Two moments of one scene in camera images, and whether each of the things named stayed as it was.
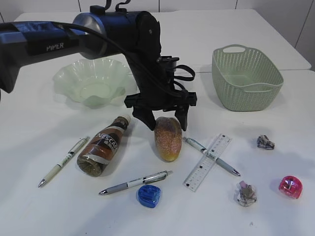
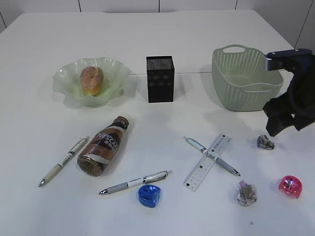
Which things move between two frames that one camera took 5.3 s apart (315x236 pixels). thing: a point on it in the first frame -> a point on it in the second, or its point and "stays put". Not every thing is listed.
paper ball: (246, 194) stays put
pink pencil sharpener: (291, 186) stays put
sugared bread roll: (169, 136) -> (91, 78)
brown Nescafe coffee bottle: (102, 148) stays put
